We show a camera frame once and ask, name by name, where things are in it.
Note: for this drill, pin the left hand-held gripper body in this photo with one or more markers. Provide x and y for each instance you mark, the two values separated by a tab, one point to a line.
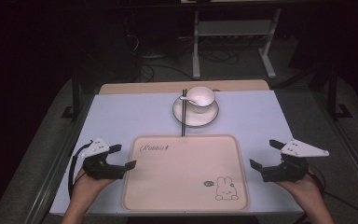
101	170

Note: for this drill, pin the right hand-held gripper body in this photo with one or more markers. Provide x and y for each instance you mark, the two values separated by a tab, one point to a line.
284	171

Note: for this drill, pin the person's left hand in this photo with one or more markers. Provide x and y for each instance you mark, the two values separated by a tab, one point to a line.
88	186

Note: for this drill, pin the person's right hand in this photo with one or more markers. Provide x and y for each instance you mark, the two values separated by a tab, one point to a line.
304	188

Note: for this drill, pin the pink rabbit print tray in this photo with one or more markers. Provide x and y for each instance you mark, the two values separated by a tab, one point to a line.
183	175

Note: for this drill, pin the black chopstick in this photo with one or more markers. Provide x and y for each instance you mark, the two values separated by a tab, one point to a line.
185	124
182	124

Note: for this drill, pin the white saucer with dark rim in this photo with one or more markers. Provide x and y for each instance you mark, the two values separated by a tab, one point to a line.
199	120

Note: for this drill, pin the white bowl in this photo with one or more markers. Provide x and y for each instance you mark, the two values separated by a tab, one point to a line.
202	107

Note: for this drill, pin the white ceramic spoon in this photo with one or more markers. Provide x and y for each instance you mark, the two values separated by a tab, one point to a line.
187	99

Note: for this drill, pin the white metal stand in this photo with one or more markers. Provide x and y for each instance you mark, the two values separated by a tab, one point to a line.
195	56

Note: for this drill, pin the aluminium side rail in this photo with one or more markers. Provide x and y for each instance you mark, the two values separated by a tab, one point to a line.
348	149
59	168

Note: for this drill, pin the black metal frame post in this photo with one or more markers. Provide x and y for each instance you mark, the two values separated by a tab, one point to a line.
75	93
333	93

